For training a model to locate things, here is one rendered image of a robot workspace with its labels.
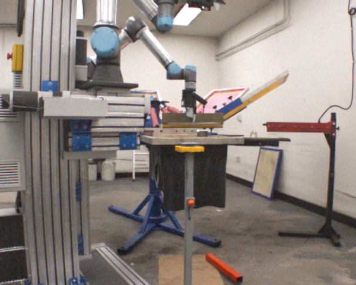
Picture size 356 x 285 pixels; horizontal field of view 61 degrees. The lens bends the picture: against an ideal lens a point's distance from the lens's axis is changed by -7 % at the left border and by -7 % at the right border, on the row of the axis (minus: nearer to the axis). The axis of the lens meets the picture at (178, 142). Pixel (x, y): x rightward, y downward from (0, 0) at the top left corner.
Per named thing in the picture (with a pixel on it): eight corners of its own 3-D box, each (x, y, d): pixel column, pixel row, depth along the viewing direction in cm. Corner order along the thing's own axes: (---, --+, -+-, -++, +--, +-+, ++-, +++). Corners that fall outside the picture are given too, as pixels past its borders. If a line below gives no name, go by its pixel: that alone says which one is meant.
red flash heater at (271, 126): (326, 133, 313) (326, 122, 313) (335, 135, 269) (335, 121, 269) (266, 132, 329) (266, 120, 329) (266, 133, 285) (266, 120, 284)
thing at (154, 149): (172, 195, 205) (173, 143, 204) (159, 195, 203) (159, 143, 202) (158, 182, 250) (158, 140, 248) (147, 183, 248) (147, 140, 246)
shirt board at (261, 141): (288, 146, 322) (288, 138, 321) (291, 148, 283) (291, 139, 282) (161, 143, 357) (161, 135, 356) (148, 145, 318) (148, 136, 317)
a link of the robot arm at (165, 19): (172, 32, 149) (172, 10, 149) (175, 25, 138) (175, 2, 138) (156, 32, 149) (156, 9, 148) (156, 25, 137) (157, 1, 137)
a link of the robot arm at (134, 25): (134, 6, 187) (186, 67, 189) (136, 12, 198) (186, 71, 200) (119, 19, 188) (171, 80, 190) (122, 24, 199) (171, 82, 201)
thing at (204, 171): (227, 208, 213) (228, 143, 211) (160, 212, 202) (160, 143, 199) (225, 207, 216) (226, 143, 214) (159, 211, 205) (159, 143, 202)
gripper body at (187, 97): (181, 108, 211) (181, 89, 210) (193, 108, 213) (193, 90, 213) (184, 107, 204) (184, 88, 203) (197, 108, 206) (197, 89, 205)
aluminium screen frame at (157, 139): (244, 143, 204) (244, 138, 204) (152, 144, 189) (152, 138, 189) (203, 138, 280) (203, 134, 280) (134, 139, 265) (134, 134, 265)
